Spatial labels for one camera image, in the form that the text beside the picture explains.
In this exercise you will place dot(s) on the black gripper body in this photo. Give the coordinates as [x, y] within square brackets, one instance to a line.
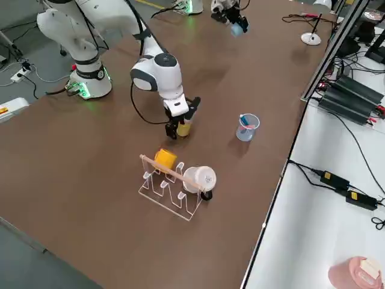
[194, 106]
[230, 15]

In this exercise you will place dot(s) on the yellow plastic cup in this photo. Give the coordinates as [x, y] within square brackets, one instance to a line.
[183, 129]

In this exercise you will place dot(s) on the blue plastic cup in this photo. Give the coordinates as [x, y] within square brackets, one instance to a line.
[236, 30]

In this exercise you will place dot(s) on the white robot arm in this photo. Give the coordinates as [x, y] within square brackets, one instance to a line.
[165, 75]
[195, 5]

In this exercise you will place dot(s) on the clear measuring cup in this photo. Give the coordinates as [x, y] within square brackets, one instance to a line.
[245, 137]

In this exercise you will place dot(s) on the orange-yellow mug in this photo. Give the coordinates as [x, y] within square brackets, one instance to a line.
[165, 158]

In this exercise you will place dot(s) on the clear rack with wooden rod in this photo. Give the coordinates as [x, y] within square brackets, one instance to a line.
[177, 175]

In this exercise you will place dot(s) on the blue pen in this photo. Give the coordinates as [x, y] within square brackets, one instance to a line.
[245, 120]

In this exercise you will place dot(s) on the white mug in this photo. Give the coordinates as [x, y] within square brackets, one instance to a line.
[198, 177]

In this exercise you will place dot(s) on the orange-red marker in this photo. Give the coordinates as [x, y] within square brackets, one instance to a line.
[248, 127]

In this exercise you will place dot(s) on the white desk lamp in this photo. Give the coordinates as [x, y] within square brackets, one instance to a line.
[311, 39]

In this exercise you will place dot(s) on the small device with red light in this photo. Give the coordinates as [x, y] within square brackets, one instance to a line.
[322, 86]

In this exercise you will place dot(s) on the black power supply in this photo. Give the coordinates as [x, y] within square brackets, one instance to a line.
[346, 108]
[361, 88]

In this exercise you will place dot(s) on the black stand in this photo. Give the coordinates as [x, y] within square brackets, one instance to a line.
[376, 51]

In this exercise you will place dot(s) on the black power adapter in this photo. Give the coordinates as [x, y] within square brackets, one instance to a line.
[361, 200]
[334, 179]

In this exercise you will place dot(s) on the white control box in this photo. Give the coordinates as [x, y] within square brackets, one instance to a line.
[13, 108]

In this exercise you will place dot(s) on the white power strip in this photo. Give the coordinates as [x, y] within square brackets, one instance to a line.
[21, 75]

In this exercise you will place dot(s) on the pink round object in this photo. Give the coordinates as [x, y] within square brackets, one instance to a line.
[343, 274]

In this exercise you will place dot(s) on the white block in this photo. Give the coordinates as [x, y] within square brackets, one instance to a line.
[370, 266]

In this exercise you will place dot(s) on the aluminium frame post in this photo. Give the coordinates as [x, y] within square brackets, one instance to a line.
[333, 51]

